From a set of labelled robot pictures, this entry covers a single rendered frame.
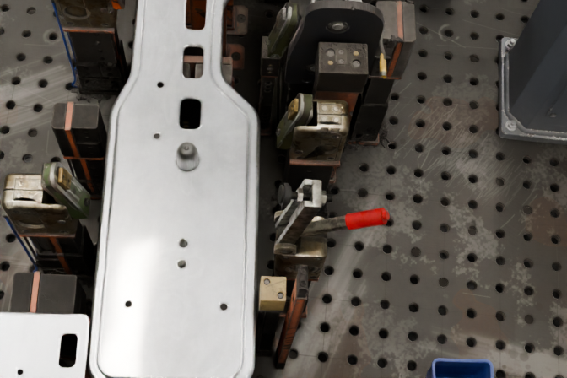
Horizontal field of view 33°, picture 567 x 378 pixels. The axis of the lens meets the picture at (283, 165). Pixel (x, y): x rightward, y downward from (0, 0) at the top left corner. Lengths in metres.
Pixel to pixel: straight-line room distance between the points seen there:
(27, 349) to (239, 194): 0.36
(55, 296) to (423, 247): 0.67
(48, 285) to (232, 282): 0.26
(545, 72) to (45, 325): 0.90
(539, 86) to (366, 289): 0.46
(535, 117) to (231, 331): 0.73
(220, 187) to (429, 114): 0.56
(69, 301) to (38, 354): 0.09
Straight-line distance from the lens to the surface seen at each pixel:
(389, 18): 1.43
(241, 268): 1.34
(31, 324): 1.34
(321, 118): 1.35
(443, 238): 1.71
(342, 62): 1.33
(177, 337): 1.31
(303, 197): 1.15
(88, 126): 1.44
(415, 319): 1.66
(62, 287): 1.37
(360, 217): 1.23
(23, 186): 1.35
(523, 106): 1.76
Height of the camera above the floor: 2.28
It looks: 67 degrees down
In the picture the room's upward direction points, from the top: 9 degrees clockwise
